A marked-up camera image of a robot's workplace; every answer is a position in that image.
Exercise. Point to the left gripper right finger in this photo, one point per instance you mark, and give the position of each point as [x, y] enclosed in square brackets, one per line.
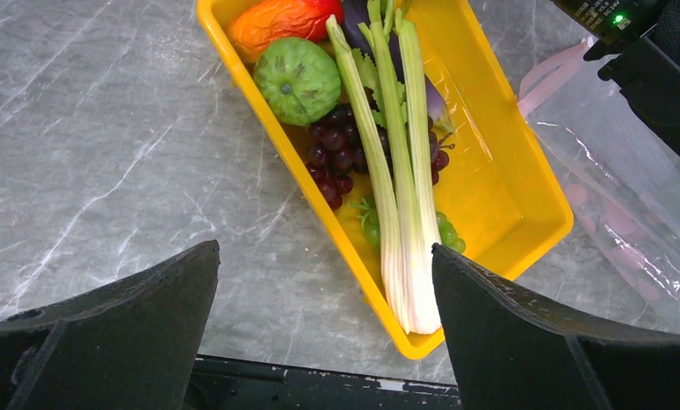
[512, 348]

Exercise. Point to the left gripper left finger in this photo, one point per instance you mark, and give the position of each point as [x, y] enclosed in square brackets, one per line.
[130, 344]

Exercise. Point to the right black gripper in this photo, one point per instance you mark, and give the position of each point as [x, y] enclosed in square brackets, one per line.
[641, 39]

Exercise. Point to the clear zip top bag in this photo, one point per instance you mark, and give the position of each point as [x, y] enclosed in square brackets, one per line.
[616, 174]

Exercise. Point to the celery stalk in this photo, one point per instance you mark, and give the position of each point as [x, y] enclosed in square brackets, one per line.
[380, 62]

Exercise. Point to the green grape bunch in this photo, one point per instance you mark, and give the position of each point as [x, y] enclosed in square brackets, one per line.
[370, 226]

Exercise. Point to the dark red grape bunch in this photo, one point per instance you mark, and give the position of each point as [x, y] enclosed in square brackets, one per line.
[337, 150]

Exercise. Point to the purple eggplant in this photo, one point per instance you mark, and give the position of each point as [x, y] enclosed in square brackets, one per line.
[436, 107]

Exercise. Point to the green custard apple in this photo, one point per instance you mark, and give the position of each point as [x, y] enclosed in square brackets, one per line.
[298, 79]

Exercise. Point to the orange red fruit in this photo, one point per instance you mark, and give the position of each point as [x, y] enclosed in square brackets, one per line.
[257, 27]

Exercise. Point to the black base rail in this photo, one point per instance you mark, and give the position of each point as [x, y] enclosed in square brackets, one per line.
[224, 383]

